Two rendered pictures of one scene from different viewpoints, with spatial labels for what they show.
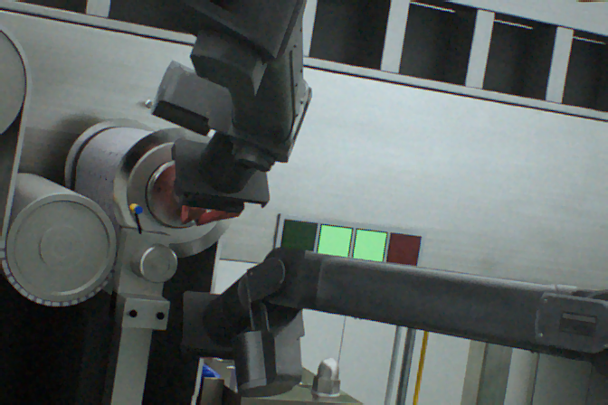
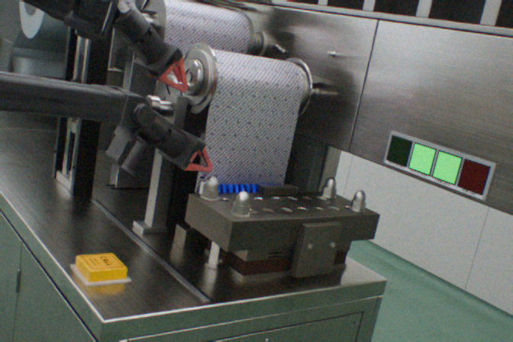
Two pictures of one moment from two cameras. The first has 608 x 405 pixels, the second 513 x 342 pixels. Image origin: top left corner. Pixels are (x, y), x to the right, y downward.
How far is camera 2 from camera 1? 1.58 m
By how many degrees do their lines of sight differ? 75
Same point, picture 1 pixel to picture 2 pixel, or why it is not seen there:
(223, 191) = (143, 63)
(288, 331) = (124, 136)
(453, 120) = not seen: outside the picture
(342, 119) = (441, 64)
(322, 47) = (471, 14)
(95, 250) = not seen: hidden behind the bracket
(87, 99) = (309, 52)
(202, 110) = not seen: hidden behind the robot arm
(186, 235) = (195, 101)
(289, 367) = (113, 153)
